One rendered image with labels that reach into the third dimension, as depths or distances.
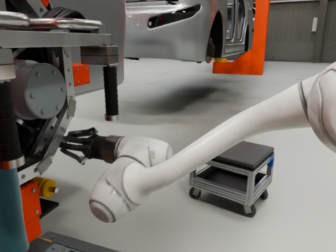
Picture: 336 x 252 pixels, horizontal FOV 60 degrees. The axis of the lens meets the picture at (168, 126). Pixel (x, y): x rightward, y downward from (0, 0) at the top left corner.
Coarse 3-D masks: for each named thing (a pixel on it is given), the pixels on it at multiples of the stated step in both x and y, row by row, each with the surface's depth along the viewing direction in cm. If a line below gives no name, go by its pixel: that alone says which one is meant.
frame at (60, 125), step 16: (16, 0) 78; (32, 0) 78; (32, 16) 83; (48, 48) 92; (64, 48) 90; (64, 64) 92; (64, 80) 93; (64, 112) 94; (48, 128) 94; (64, 128) 95; (48, 144) 89; (32, 160) 87; (48, 160) 89; (32, 176) 84
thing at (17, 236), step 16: (0, 176) 60; (16, 176) 64; (0, 192) 60; (16, 192) 64; (0, 208) 61; (16, 208) 64; (0, 224) 62; (16, 224) 64; (0, 240) 63; (16, 240) 65
